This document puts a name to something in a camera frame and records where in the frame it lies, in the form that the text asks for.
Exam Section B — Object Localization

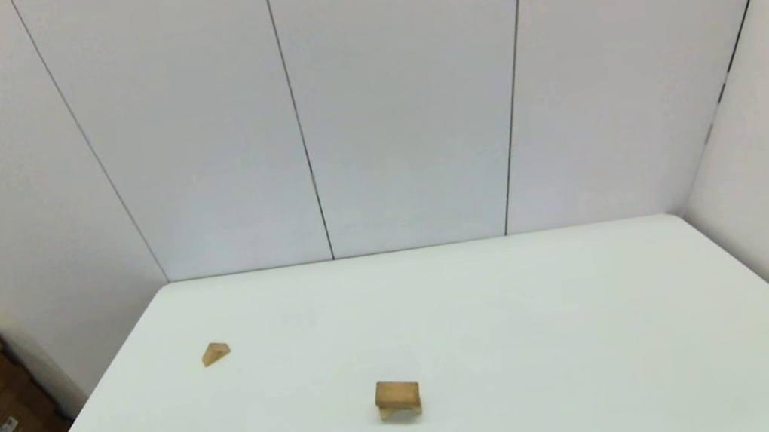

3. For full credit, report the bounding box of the rectangular wooden building block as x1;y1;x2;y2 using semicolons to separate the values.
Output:
372;375;423;413

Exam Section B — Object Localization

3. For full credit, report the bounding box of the arched wooden building block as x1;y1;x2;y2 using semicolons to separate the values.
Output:
379;400;424;424

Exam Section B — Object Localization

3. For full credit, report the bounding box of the triangular wooden building block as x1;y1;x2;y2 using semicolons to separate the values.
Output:
199;339;233;368

